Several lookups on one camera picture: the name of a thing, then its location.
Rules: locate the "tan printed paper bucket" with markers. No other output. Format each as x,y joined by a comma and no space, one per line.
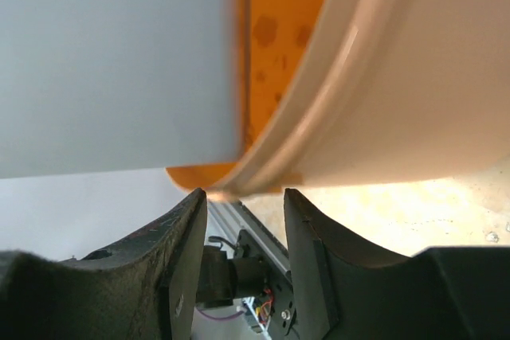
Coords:
279,31

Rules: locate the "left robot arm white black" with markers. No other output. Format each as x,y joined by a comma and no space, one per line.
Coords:
240,283

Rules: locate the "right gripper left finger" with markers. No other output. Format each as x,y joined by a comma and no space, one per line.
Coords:
142,286

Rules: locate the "grey translucent round bin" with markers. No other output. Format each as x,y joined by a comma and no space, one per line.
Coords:
388,91

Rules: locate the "front aluminium frame rail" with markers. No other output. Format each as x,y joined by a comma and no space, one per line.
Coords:
232,217

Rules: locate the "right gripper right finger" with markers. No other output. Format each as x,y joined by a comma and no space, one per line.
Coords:
347,287

